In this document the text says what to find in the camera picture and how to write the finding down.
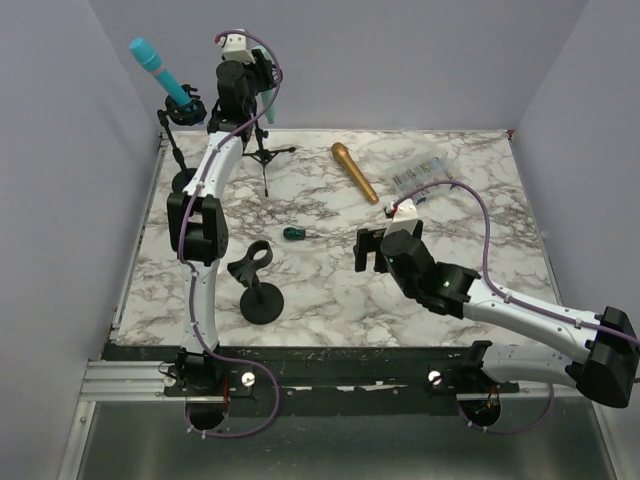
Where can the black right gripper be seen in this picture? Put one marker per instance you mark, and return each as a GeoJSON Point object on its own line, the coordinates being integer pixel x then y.
{"type": "Point", "coordinates": [370, 240]}

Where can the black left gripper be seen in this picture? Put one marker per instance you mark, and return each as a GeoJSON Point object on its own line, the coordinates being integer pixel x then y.
{"type": "Point", "coordinates": [260, 73]}

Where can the mint green microphone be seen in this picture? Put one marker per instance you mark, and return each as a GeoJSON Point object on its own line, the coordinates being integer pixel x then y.
{"type": "Point", "coordinates": [269, 107]}

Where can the gold microphone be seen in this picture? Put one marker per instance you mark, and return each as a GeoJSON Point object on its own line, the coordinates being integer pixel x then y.
{"type": "Point", "coordinates": [342, 155]}

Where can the black clip microphone stand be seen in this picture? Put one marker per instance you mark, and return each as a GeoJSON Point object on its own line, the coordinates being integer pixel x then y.
{"type": "Point", "coordinates": [262, 302]}

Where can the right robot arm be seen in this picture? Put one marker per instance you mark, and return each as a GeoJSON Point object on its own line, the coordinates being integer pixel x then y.
{"type": "Point", "coordinates": [595, 353]}

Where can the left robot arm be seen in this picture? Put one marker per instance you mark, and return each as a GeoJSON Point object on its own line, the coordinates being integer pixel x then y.
{"type": "Point", "coordinates": [197, 226]}

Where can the black tripod microphone stand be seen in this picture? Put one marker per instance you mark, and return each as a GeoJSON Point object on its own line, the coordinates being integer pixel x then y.
{"type": "Point", "coordinates": [264, 156]}

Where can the blue microphone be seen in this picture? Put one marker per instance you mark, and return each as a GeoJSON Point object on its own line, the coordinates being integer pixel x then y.
{"type": "Point", "coordinates": [183, 106]}

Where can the clear plastic screw box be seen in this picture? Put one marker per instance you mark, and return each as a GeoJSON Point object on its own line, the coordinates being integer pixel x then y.
{"type": "Point", "coordinates": [417, 172]}

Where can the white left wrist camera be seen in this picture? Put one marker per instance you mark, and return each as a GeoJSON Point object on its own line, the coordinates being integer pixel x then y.
{"type": "Point", "coordinates": [235, 47]}

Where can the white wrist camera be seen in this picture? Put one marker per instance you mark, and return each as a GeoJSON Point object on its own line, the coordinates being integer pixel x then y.
{"type": "Point", "coordinates": [235, 47]}
{"type": "Point", "coordinates": [403, 217]}

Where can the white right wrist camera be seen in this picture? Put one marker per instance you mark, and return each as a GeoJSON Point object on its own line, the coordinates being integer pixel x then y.
{"type": "Point", "coordinates": [403, 217]}

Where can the green handled screwdriver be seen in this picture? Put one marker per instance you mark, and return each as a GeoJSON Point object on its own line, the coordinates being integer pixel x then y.
{"type": "Point", "coordinates": [295, 234]}

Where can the black front table rail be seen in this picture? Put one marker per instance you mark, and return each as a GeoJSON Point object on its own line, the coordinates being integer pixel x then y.
{"type": "Point", "coordinates": [321, 381]}

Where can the aluminium table frame rail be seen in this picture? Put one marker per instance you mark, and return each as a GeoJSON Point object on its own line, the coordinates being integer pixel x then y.
{"type": "Point", "coordinates": [131, 379]}

